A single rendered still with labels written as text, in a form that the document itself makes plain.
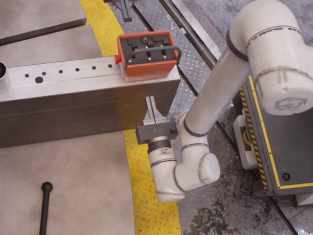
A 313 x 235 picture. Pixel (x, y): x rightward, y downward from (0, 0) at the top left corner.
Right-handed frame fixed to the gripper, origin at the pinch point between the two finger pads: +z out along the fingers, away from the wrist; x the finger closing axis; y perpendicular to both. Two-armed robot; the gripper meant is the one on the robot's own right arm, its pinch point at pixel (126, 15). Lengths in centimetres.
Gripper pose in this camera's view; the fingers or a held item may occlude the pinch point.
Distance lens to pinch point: 165.5
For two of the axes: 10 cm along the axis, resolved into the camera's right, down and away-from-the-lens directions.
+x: 9.6, -1.3, 2.3
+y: 1.4, -4.6, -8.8
